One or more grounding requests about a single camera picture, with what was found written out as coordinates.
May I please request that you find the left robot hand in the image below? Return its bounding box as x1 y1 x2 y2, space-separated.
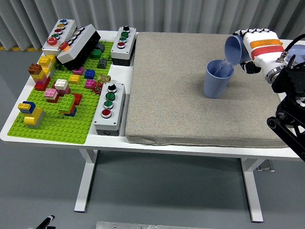
35 214 56 229

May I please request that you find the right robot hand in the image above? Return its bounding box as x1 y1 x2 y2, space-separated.
232 28 285 74

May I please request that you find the blue ribbed cup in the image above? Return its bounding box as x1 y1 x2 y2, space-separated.
203 59 235 99
224 35 251 66

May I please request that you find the blue plate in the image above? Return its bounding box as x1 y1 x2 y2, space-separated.
286 44 305 64

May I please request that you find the white table leg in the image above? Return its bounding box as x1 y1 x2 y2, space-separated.
73 149 98 213
240 158 265 223

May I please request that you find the green studded baseplate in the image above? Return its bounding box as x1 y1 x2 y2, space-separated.
7 41 115 146

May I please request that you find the grey-brown cushion mat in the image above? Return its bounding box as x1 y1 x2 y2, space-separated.
125 32 290 148

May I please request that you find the grey pleated curtain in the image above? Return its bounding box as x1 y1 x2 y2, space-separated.
0 0 305 51

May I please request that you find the blue yellow grey brick duck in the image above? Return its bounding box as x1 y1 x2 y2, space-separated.
18 101 46 129

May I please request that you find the grey four-button control box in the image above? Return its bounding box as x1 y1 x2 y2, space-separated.
110 25 138 67
93 82 126 136

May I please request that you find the green orange blue brick stack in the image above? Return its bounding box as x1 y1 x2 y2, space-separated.
58 94 78 117

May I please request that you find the red building brick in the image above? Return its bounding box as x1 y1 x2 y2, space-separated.
71 93 83 105

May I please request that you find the white pink brick stack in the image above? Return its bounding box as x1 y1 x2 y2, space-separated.
54 78 71 96

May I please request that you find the brown yellow pink red brick stack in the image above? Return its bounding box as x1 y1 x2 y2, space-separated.
28 63 52 92

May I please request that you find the brass valve red handwheel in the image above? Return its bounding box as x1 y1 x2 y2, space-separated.
92 73 112 94

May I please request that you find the white button box black base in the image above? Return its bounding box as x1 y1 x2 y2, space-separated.
56 23 102 71

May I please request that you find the white five-button control box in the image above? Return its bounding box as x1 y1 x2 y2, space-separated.
41 19 77 57

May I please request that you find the grey metal bracket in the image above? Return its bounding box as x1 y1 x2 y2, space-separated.
256 160 275 172

